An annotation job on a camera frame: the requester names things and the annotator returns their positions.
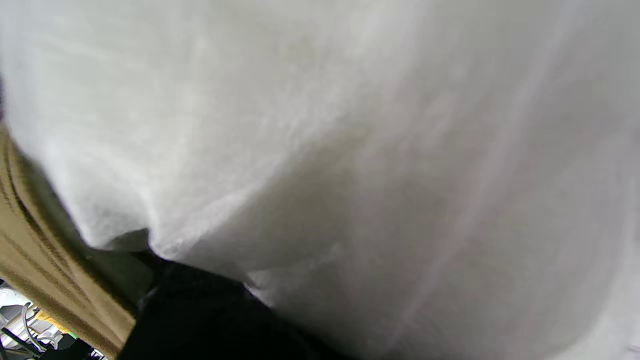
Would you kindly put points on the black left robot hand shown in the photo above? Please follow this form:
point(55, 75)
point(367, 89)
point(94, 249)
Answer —
point(200, 320)

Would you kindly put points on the brown pillowcase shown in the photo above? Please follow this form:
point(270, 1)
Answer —
point(45, 270)

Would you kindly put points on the white pillow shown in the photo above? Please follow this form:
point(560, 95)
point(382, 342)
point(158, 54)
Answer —
point(350, 125)

